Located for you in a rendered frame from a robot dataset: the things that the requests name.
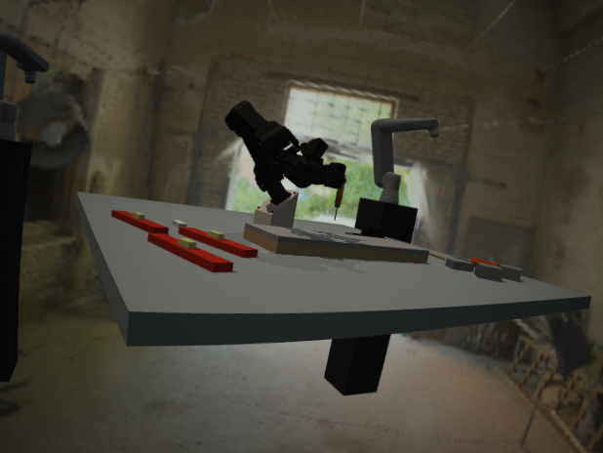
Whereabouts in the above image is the beige rectangular panel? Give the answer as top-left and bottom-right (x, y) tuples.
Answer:
(243, 223), (429, 264)

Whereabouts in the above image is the red flat bar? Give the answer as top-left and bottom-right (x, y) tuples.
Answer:
(147, 233), (234, 272)
(179, 227), (258, 258)
(111, 210), (169, 235)

